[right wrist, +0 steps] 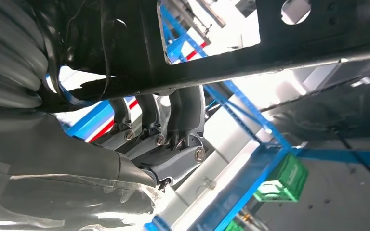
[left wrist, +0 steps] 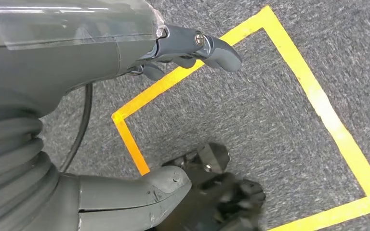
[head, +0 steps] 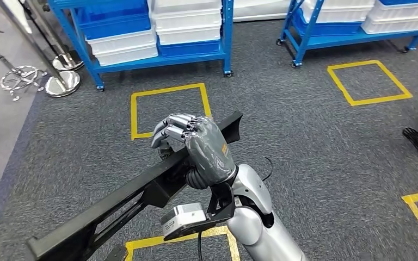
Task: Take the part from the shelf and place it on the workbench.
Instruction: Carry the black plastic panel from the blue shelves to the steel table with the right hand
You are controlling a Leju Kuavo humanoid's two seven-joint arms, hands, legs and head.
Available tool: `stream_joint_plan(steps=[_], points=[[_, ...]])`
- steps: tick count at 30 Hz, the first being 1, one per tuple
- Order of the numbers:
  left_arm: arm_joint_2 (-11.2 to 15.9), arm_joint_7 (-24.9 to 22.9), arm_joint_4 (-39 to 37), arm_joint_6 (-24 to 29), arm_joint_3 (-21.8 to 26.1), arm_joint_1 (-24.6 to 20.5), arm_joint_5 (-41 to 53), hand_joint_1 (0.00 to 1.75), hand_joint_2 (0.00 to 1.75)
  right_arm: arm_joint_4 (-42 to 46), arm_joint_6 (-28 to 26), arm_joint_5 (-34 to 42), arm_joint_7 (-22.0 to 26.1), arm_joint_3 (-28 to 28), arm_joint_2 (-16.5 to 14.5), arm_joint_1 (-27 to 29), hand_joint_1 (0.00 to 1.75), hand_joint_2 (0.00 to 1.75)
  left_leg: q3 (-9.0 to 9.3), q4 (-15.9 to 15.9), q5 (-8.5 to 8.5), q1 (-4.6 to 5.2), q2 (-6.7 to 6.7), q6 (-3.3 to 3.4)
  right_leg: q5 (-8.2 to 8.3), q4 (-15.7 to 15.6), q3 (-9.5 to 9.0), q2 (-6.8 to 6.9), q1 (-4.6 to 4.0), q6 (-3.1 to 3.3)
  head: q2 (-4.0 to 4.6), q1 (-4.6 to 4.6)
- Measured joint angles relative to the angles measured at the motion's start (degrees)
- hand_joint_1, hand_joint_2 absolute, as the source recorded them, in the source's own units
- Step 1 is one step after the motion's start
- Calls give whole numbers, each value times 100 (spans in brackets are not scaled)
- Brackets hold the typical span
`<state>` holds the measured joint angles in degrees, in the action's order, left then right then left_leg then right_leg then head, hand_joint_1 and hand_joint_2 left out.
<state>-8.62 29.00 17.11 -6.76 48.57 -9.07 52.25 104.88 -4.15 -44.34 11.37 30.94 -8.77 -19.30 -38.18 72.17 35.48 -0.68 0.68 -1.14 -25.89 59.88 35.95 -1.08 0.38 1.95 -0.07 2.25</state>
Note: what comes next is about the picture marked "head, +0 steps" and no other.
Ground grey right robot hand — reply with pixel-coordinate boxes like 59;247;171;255
150;113;238;186

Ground black plastic plate frame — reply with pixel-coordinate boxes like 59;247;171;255
27;110;244;261

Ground blue metal shelf rack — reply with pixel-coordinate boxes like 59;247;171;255
275;0;418;69
48;0;235;91

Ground white plastic bin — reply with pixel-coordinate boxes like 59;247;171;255
151;9;223;32
155;25;222;46
147;0;222;13
93;45;159;67
367;0;418;22
85;28;157;55
303;5;375;24
300;0;376;11
361;16;418;35

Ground white car with red stripe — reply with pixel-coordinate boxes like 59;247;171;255
3;0;293;35

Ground black stool with chrome base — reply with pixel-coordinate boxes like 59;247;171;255
0;10;48;102

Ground thin black wire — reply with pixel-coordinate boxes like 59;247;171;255
261;157;274;182

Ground black right camera cable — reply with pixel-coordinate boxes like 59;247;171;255
196;232;204;261

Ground black left wrist bracket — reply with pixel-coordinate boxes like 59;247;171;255
104;245;128;261

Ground chrome stanchion post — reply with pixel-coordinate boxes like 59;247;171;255
23;0;84;72
0;0;81;98

